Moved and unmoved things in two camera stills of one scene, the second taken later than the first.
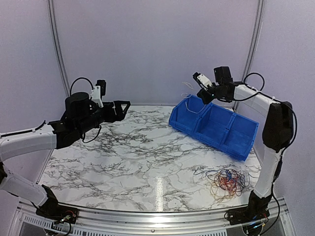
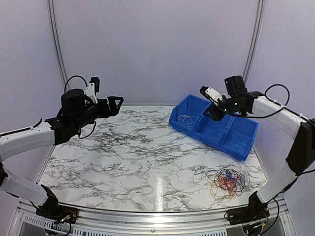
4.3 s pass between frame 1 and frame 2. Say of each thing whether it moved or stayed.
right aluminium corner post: stayed
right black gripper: moved
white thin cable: moved
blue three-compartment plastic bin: stayed
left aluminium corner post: stayed
